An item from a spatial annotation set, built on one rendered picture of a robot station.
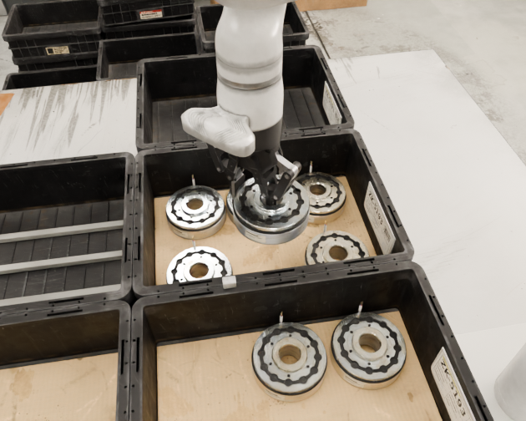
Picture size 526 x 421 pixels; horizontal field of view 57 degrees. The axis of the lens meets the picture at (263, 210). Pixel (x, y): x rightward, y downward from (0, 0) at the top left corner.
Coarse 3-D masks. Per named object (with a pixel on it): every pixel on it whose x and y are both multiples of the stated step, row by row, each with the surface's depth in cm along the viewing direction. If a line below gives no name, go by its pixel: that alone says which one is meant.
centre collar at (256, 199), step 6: (258, 192) 65; (258, 198) 64; (282, 198) 64; (288, 198) 64; (258, 204) 64; (264, 204) 64; (282, 204) 64; (288, 204) 64; (264, 210) 63; (270, 210) 63; (276, 210) 63; (282, 210) 64
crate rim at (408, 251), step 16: (368, 160) 83; (384, 192) 77; (384, 208) 76; (400, 224) 73; (400, 240) 71; (368, 256) 69; (384, 256) 69; (400, 256) 69; (256, 272) 67; (272, 272) 67; (288, 272) 67; (304, 272) 67; (144, 288) 65; (160, 288) 65; (176, 288) 65; (192, 288) 65
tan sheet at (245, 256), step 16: (224, 192) 91; (160, 208) 88; (352, 208) 88; (160, 224) 86; (224, 224) 86; (320, 224) 86; (336, 224) 86; (352, 224) 86; (160, 240) 84; (176, 240) 84; (208, 240) 84; (224, 240) 84; (240, 240) 84; (304, 240) 84; (368, 240) 84; (160, 256) 81; (240, 256) 81; (256, 256) 81; (272, 256) 81; (288, 256) 81; (304, 256) 81; (160, 272) 79; (240, 272) 79
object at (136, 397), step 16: (320, 272) 67; (336, 272) 67; (352, 272) 67; (368, 272) 67; (384, 272) 67; (416, 272) 67; (208, 288) 65; (240, 288) 65; (256, 288) 65; (272, 288) 65; (144, 304) 64; (160, 304) 64; (432, 304) 65; (448, 336) 60; (448, 352) 60; (464, 368) 58; (464, 384) 57; (480, 400) 55; (480, 416) 54
